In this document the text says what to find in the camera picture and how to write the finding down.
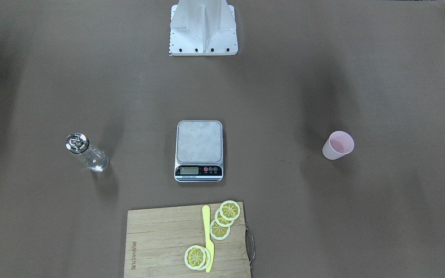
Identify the lemon slice front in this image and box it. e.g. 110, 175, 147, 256
184, 245, 205, 270

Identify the pink cup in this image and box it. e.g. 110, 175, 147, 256
323, 131, 355, 160

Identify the bamboo cutting board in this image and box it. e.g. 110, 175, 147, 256
123, 204, 252, 278

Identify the glass sauce bottle metal cap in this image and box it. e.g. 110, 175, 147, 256
65, 132, 109, 173

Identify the lemon slice behind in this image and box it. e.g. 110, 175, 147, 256
197, 247, 211, 271

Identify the yellow plastic knife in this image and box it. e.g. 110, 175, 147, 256
202, 205, 215, 273

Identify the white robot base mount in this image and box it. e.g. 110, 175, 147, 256
168, 0, 238, 56

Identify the digital kitchen scale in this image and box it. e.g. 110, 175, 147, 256
173, 120, 224, 182

